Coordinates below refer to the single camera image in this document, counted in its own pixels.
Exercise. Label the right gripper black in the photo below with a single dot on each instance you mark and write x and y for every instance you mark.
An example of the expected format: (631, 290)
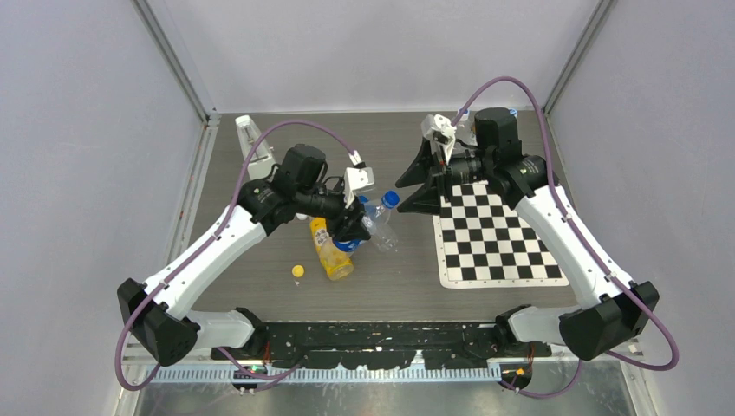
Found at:
(427, 198)

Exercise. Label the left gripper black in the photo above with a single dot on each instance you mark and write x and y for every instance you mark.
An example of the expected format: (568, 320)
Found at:
(347, 223)

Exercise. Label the clear bottle pepsi label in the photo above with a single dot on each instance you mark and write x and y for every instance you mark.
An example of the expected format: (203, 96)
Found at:
(375, 211)

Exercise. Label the blue bottle cap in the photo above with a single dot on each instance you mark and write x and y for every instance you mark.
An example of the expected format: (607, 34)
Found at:
(390, 199)

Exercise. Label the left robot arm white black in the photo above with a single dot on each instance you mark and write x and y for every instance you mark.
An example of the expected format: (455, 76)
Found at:
(159, 310)

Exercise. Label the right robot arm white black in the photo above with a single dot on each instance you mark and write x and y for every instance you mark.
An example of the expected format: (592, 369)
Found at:
(608, 302)

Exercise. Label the clear bottle blue label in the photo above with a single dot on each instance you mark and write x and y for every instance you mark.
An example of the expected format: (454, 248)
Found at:
(383, 237)

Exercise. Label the yellow juice bottle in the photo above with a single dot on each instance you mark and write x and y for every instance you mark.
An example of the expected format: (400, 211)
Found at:
(336, 263)

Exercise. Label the yellow bottle cap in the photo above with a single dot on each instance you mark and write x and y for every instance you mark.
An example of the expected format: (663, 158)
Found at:
(298, 271)

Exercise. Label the left standing clear bottle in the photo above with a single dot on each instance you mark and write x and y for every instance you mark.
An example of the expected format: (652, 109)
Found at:
(464, 126)

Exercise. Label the checkerboard calibration mat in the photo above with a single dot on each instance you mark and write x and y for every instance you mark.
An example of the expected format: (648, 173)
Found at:
(481, 243)

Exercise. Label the white metronome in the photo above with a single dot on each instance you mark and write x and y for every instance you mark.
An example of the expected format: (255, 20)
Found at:
(262, 164)

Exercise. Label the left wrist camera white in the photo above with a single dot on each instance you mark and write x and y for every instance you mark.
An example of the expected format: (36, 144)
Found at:
(357, 181)

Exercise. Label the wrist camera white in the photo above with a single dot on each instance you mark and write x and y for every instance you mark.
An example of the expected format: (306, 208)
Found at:
(357, 181)
(441, 135)

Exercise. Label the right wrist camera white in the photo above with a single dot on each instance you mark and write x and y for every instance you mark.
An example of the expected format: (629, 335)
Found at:
(441, 135)

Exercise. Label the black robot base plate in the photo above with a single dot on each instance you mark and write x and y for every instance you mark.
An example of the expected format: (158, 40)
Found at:
(380, 345)

